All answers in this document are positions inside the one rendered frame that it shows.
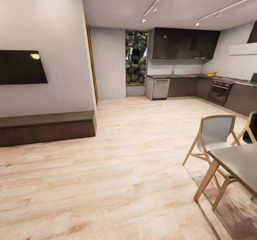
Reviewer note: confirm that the wall mounted tv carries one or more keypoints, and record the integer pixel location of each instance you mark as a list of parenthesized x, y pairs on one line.
[(21, 67)]

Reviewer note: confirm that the popcorn bag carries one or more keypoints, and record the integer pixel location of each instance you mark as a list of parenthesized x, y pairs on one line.
[(211, 74)]

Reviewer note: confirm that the oven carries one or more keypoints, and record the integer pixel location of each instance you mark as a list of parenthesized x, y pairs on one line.
[(219, 90)]

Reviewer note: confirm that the dishwasher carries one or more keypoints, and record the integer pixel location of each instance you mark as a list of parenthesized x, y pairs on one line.
[(160, 88)]

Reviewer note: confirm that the straight chair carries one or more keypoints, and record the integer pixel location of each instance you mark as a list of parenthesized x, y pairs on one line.
[(213, 132), (249, 133)]

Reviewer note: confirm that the range hood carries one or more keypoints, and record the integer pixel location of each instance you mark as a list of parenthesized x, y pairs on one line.
[(249, 48)]

